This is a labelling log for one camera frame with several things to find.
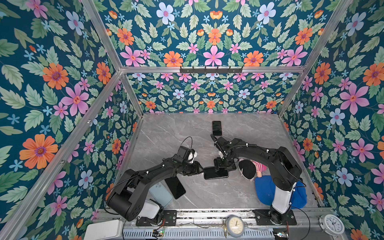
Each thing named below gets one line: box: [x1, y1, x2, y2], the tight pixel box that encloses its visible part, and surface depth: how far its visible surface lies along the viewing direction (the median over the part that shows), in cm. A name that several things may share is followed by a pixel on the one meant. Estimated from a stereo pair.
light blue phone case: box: [149, 181, 174, 207], surface depth 84 cm
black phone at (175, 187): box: [164, 176, 186, 200], surface depth 86 cm
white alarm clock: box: [318, 214, 345, 236], surface depth 70 cm
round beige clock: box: [226, 214, 245, 238], surface depth 69 cm
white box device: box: [84, 219, 124, 240], surface depth 69 cm
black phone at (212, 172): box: [203, 166, 229, 180], surface depth 87 cm
